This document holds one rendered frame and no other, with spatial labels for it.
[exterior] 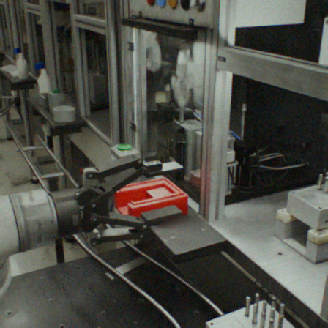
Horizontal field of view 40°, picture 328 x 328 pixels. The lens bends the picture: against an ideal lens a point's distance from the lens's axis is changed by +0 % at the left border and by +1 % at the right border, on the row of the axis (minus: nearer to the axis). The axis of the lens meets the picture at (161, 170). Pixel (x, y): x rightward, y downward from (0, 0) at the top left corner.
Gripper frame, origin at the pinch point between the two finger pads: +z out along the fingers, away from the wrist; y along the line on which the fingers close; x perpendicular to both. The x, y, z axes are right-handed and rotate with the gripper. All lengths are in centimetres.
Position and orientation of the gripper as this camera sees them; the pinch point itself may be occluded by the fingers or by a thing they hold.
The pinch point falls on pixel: (165, 191)
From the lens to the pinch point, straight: 80.3
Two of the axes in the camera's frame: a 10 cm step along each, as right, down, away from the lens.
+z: 8.9, -1.7, 4.1
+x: -4.5, -3.5, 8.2
